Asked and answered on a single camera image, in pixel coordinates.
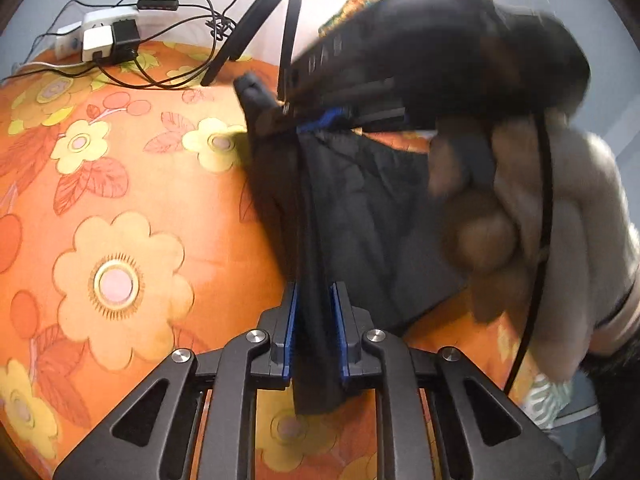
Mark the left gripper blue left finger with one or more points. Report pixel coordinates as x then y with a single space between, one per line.
282 336

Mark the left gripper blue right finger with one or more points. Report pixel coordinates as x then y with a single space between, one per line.
351 323

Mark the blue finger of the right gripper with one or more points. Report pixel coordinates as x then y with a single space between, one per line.
329 120

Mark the black pants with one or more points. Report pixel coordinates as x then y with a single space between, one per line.
340 207

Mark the right gloved hand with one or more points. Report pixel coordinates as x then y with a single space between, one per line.
521 193

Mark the green striped pillow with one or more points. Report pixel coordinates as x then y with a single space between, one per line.
545 399

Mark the white power strip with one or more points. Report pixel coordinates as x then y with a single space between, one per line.
93 34

